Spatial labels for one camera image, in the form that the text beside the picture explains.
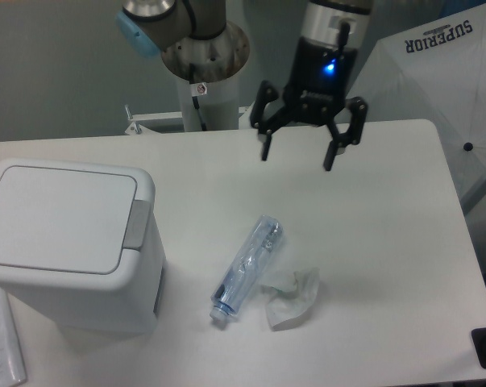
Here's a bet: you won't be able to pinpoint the black cable on pedestal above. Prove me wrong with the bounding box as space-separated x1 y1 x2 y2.
189 63 208 132

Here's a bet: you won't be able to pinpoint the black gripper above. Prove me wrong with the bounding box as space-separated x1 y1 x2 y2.
250 37 368 171

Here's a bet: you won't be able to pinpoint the white umbrella with lettering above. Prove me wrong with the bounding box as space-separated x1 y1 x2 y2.
348 3 486 197

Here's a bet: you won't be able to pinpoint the clear plastic bottle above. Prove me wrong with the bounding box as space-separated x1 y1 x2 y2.
210 215 284 325

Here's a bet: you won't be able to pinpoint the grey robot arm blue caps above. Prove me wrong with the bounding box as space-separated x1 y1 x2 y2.
116 1 372 170

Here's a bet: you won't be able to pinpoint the white metal base frame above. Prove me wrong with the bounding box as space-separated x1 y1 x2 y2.
123 104 253 135

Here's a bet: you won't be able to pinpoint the white trash can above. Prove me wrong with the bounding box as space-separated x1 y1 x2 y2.
0 158 165 334

